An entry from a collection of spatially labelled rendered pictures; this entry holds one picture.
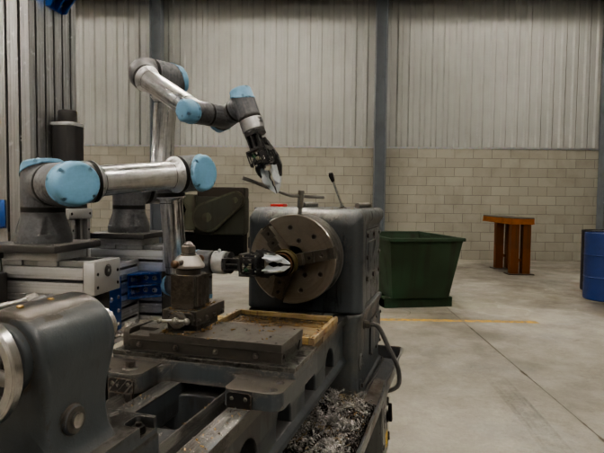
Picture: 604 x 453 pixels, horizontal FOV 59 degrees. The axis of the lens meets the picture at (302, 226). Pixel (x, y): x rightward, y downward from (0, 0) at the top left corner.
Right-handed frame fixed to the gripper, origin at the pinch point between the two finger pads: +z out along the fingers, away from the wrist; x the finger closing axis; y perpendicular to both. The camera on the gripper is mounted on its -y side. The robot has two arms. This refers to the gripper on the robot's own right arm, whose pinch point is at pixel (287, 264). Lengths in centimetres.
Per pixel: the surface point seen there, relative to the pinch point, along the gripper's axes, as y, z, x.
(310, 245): -15.4, 3.1, 4.8
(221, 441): 77, 15, -22
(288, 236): -15.3, -5.1, 7.7
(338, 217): -32.1, 8.8, 14.3
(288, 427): 35, 13, -37
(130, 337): 52, -22, -12
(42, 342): 107, 4, 3
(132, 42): -867, -664, 355
